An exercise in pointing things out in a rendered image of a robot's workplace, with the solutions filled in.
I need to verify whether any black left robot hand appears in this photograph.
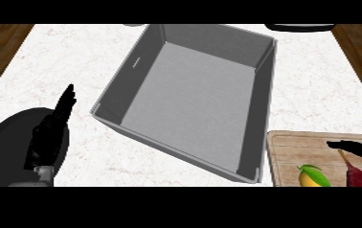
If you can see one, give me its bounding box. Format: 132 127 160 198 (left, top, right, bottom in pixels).
22 83 79 171

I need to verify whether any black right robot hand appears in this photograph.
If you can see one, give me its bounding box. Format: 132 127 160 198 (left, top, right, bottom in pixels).
325 139 362 158

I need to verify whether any wooden cutting board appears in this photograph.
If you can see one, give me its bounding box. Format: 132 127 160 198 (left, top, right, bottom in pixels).
266 129 362 188

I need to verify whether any grey open box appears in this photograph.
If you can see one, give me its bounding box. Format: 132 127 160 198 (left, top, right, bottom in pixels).
89 24 280 185

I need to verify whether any black round pan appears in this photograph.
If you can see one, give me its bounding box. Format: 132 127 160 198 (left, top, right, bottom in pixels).
0 107 71 188

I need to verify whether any yellow green mango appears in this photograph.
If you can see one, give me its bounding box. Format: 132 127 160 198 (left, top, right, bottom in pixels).
296 164 333 188

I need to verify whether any black round object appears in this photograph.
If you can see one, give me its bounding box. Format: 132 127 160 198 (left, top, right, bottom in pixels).
263 23 337 33

